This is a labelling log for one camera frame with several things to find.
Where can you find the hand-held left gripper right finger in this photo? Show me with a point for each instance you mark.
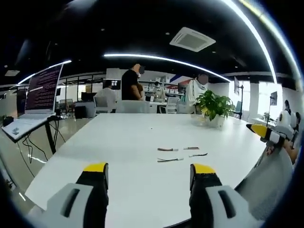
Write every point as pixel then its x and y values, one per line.
pixel 213 204

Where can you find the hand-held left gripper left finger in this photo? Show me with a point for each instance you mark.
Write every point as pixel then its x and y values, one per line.
pixel 78 204

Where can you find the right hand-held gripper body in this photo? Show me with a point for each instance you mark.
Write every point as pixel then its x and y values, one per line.
pixel 287 121

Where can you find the person's right hand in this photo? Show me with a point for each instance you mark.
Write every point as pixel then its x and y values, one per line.
pixel 290 152

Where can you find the small monitor on stand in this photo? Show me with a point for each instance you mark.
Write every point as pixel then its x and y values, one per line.
pixel 273 98

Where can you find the monitor on black pole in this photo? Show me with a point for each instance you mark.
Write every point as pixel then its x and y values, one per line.
pixel 238 88

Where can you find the green potted plant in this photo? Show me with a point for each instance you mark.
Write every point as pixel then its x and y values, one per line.
pixel 215 104

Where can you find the black laptop stand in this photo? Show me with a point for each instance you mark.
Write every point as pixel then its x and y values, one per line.
pixel 50 135

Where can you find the long ceiling light strip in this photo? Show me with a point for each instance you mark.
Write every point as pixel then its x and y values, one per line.
pixel 42 72
pixel 166 59
pixel 259 35

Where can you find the grey cabinet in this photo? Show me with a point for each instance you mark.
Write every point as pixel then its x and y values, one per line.
pixel 85 109

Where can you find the white office chair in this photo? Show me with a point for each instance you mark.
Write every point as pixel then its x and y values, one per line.
pixel 172 104
pixel 133 107

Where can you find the open silver laptop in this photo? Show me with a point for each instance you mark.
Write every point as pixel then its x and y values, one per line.
pixel 41 95

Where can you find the white ceiling air conditioner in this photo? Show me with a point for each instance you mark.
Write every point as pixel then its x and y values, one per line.
pixel 192 39

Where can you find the dark computer monitor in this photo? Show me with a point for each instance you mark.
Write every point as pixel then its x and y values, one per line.
pixel 112 84

